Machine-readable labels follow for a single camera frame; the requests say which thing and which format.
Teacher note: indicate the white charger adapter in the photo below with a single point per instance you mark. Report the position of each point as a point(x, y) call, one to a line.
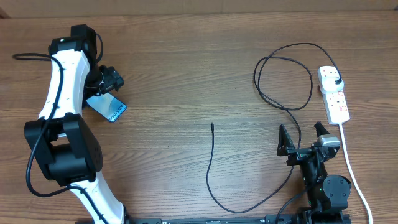
point(331, 84)

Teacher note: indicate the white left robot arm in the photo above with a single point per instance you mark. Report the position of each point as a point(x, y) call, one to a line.
point(65, 154)

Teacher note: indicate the white power strip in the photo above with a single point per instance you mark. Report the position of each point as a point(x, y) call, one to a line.
point(335, 103)

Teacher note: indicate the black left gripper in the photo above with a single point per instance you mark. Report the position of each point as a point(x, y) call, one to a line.
point(112, 79)

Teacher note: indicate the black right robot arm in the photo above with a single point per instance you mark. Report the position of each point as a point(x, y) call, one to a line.
point(327, 194)

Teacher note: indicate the Samsung Galaxy smartphone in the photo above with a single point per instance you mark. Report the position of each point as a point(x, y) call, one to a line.
point(108, 106)

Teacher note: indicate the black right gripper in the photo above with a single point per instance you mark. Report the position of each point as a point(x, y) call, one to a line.
point(285, 148)

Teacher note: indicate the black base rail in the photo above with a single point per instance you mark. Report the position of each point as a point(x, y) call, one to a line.
point(268, 219)

